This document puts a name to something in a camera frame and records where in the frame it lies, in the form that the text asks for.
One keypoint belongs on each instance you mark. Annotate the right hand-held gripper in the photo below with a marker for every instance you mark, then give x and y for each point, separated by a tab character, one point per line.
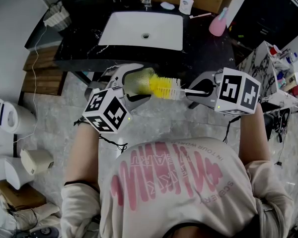
238	93

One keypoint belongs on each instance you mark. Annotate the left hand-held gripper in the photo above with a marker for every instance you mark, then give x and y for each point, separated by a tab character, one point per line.
104	108

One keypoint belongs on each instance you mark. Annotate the green textured glass cup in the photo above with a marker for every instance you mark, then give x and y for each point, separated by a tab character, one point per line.
136	82

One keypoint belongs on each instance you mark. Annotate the yellow bristle brush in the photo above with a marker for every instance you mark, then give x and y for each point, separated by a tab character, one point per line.
164	87

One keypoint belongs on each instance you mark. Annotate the red plastic cup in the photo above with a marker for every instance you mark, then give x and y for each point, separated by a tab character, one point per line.
274	50

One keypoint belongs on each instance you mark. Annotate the person's right forearm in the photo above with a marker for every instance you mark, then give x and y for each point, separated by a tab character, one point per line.
254	137

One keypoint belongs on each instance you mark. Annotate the person's left forearm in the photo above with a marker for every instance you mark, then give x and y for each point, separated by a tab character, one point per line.
84	157

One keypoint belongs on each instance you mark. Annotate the black marble washstand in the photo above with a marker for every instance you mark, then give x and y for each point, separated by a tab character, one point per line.
208	53

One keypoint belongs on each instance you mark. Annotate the white sink basin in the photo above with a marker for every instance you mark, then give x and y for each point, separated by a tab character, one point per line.
129	28

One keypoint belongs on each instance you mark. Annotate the white marble shelf unit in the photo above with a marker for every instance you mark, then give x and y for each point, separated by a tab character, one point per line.
258	66

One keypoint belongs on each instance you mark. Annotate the pink spray bottle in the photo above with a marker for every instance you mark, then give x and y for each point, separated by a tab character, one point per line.
217	26

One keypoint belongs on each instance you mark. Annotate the black stool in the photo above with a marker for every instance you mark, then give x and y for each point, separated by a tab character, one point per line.
268	126

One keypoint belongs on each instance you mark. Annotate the pink toothbrush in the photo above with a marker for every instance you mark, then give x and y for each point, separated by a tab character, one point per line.
201	15

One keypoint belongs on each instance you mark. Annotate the teal pink container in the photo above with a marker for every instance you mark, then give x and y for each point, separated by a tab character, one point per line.
281	82

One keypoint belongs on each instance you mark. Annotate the white soap dish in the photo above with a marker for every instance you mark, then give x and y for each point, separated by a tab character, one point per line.
167	5

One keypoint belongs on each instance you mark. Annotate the white blue pump bottle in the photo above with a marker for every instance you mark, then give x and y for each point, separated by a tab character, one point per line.
185	5

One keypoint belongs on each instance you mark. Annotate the brown wooden slatted panel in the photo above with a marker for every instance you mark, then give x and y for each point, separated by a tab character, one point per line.
42	80

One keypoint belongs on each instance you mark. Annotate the red round container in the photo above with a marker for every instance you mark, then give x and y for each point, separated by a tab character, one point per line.
296	90

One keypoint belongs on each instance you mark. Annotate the blue capped white bottle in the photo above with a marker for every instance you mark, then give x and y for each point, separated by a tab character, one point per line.
291	57

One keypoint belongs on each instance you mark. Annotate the black cabinet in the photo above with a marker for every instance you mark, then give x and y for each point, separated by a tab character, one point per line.
268	11

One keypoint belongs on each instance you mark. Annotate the beige pink printed sweatshirt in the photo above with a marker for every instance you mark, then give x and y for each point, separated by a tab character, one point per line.
176	207

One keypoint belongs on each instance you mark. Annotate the beige plastic device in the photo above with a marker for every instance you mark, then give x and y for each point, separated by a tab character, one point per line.
37	161

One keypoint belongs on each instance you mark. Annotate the white rounded appliance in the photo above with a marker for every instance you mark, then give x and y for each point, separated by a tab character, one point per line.
12	118

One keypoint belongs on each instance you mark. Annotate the white plastic device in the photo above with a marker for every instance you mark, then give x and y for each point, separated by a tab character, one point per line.
12	175

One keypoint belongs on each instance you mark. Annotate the small brown cardboard box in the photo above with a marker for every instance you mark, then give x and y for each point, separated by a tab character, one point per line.
22	197

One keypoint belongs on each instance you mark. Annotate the beige fabric bag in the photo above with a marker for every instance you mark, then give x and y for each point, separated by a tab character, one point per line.
39	216

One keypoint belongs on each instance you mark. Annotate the black round device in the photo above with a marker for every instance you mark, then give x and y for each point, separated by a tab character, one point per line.
44	232

